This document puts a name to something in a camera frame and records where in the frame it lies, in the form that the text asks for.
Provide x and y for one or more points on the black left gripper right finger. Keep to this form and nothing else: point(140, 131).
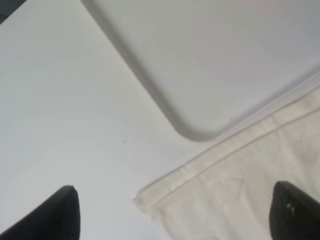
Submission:
point(294, 214)

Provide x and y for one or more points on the cream white towel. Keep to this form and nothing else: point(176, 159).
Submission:
point(226, 192)

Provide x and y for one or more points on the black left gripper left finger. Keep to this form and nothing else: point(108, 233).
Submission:
point(57, 218)

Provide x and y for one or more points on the white rectangular plastic tray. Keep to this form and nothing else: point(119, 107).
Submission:
point(214, 67)

